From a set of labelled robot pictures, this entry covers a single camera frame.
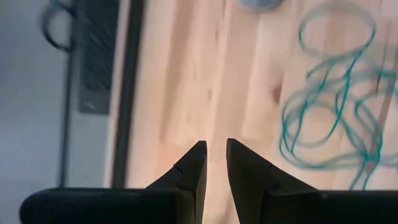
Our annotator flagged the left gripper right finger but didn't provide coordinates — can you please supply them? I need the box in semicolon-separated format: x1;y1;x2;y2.
226;138;398;224

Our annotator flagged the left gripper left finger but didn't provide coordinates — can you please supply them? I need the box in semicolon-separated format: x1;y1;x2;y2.
19;139;208;224

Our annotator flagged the green cord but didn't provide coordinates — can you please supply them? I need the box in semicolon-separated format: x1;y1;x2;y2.
279;1;398;191

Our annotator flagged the coiled black cable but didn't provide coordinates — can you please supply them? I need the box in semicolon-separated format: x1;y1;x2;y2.
39;0;78;54

